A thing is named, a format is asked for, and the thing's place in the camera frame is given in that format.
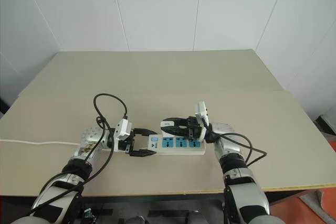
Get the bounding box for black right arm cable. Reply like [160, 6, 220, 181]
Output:
[202, 119, 267, 167]

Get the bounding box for white power strip blue sockets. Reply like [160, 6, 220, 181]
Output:
[101, 134, 206, 156]

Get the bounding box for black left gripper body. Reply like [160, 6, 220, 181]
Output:
[117, 129, 138, 155]

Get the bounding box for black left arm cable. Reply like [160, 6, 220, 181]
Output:
[28, 93, 129, 209]

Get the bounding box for white power strip cord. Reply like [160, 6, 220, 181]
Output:
[0, 138, 81, 146]

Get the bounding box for dark rounded shape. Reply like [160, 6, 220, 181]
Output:
[183, 210, 208, 224]
[123, 215, 148, 224]

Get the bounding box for white charger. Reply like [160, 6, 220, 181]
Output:
[160, 120, 176, 130]

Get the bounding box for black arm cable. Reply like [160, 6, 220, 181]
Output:
[202, 119, 267, 167]
[28, 93, 129, 209]

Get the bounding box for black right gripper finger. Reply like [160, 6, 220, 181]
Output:
[162, 116, 189, 125]
[160, 127, 190, 138]

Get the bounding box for grey floor mat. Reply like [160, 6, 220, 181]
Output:
[299, 189, 336, 224]

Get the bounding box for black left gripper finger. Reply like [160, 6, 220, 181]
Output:
[125, 149, 156, 158]
[133, 127, 159, 136]

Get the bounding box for black table frame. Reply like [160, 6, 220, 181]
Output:
[78, 187, 319, 224]

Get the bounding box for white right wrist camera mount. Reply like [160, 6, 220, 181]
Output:
[193, 101, 211, 143]

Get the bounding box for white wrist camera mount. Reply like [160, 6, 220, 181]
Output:
[193, 101, 211, 143]
[114, 119, 135, 141]

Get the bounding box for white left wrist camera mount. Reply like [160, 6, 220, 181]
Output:
[114, 119, 135, 141]

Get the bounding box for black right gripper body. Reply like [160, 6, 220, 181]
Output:
[186, 115, 205, 139]

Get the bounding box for black box-shaped object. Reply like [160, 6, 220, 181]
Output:
[314, 113, 336, 154]

